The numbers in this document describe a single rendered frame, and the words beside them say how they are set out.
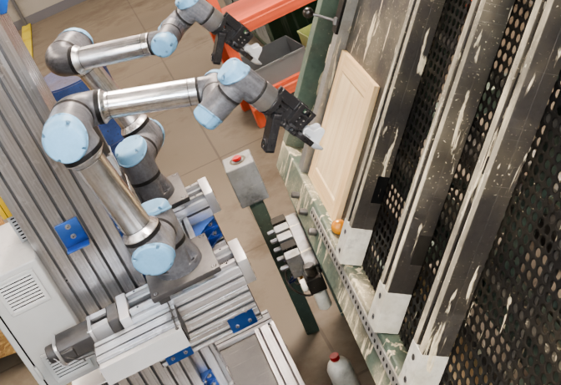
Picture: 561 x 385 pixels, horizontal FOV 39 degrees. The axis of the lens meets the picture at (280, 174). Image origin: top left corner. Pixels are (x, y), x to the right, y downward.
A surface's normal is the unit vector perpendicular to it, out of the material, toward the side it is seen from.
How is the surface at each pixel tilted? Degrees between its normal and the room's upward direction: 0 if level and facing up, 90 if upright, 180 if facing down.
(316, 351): 0
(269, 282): 0
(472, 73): 90
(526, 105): 90
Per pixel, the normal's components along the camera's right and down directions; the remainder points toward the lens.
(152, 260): 0.13, 0.58
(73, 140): 0.01, 0.38
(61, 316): 0.29, 0.40
